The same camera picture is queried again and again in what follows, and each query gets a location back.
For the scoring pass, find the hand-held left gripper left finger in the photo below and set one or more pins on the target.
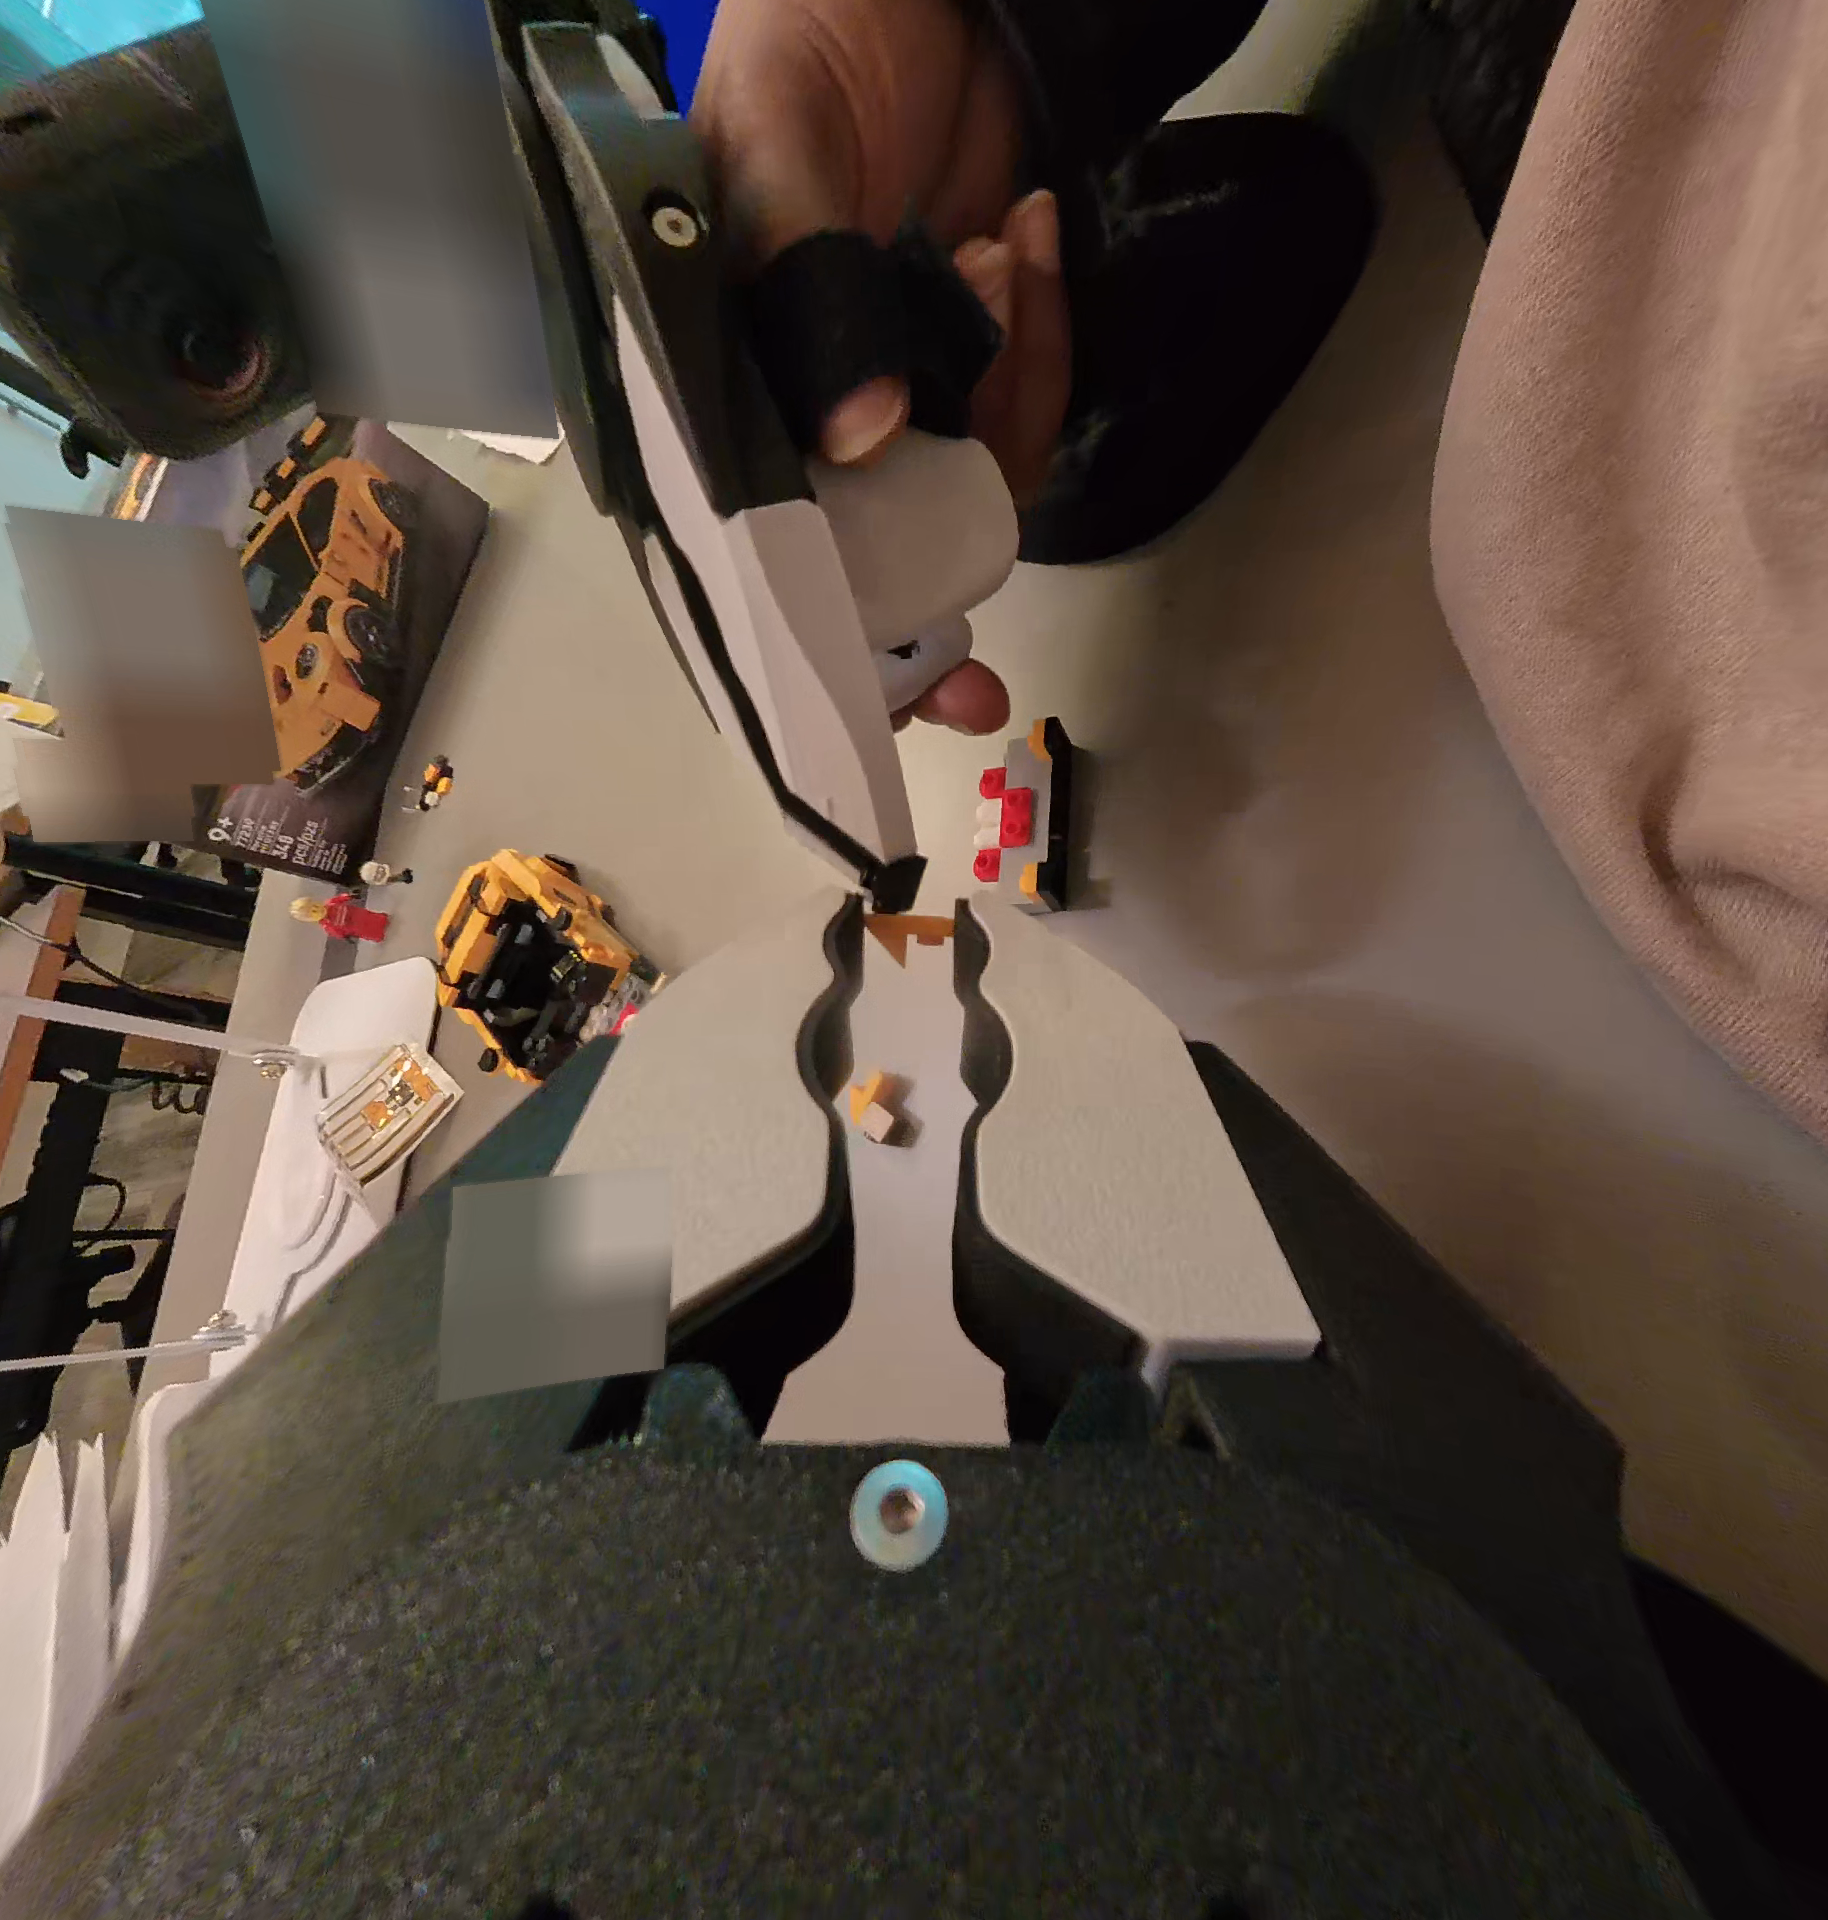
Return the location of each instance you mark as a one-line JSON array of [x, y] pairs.
[[719, 1095]]

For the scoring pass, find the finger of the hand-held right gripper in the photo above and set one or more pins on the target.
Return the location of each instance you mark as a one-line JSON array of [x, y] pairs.
[[689, 571], [825, 675]]

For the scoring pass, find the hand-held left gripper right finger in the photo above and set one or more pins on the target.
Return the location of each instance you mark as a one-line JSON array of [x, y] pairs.
[[1138, 1184]]

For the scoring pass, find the orange lego piece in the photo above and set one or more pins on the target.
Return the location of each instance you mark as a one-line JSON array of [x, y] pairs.
[[903, 933], [877, 1095]]

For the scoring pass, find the red white lego assembly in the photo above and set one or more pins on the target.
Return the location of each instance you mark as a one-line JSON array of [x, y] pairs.
[[1026, 825]]

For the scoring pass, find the small Lego pieces pile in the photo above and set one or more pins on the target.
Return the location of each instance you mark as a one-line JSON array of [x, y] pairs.
[[430, 782]]

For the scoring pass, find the person's right forearm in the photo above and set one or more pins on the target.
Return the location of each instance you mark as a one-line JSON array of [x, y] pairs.
[[1125, 60]]

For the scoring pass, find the yellow lego car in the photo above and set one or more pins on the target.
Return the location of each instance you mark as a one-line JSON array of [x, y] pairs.
[[538, 961]]

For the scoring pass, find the lego instruction booklet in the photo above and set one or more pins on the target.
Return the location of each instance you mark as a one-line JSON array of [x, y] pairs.
[[389, 1111]]

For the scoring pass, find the dark lego box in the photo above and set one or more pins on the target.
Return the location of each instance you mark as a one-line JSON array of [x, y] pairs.
[[359, 601]]

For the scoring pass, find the red lego minifigure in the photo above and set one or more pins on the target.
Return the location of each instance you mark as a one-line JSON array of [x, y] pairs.
[[346, 915]]

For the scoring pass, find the person's right hand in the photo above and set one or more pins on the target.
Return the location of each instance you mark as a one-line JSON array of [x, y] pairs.
[[854, 121]]

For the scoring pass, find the white paper bag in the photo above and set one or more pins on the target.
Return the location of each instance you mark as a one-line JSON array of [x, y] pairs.
[[29, 1651]]

